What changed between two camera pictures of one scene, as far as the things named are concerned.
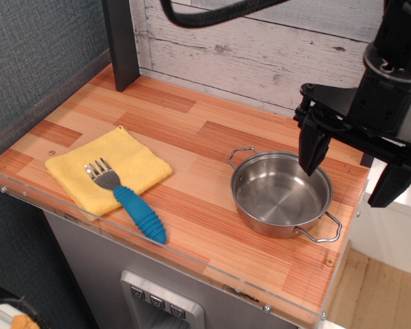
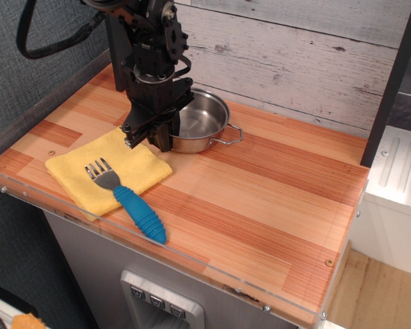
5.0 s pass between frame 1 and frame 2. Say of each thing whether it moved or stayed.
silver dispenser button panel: stayed
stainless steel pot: moved
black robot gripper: moved
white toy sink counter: stayed
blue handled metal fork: stayed
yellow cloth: stayed
